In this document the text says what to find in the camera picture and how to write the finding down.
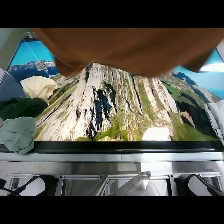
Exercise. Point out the dark green garment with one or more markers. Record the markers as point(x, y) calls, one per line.
point(20, 108)

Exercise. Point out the silver frame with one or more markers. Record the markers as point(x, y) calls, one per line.
point(100, 158)

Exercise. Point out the pale green garment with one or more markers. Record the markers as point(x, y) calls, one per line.
point(18, 135)

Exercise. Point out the brown T-shirt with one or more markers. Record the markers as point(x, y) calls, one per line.
point(133, 50)

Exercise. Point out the cream garment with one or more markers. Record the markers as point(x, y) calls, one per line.
point(38, 87)

